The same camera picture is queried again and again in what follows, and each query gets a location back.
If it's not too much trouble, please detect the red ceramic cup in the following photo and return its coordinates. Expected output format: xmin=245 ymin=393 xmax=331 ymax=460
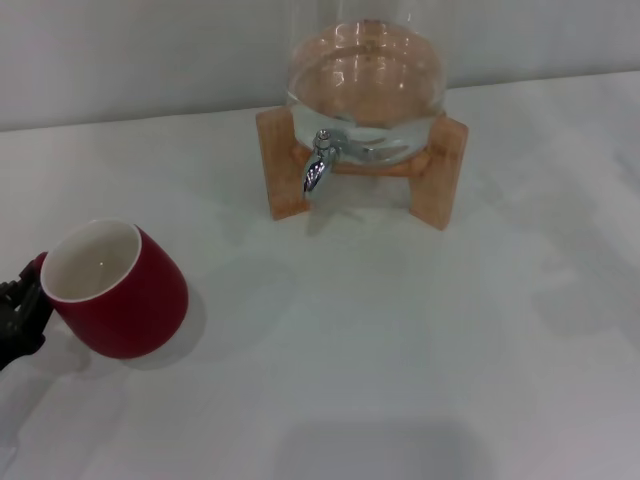
xmin=38 ymin=218 xmax=190 ymax=360

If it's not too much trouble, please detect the silver metal faucet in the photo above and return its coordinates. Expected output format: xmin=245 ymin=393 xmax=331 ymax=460
xmin=301 ymin=128 xmax=344 ymax=194

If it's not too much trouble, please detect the glass water dispenser jar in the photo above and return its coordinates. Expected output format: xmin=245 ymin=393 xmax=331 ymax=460
xmin=284 ymin=0 xmax=450 ymax=164

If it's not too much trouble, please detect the wooden dispenser stand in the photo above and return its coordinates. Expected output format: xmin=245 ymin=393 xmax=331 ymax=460
xmin=255 ymin=108 xmax=470 ymax=232

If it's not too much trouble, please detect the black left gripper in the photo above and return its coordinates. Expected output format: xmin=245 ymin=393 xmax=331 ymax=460
xmin=0 ymin=252 xmax=52 ymax=374

